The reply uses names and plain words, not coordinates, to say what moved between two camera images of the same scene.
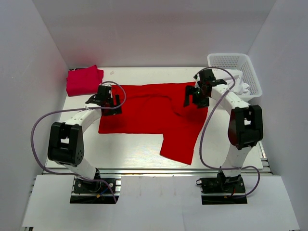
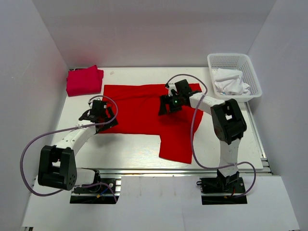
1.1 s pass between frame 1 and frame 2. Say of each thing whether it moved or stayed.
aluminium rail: stayed
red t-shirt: stayed
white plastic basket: stayed
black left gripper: moved
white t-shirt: stayed
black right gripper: moved
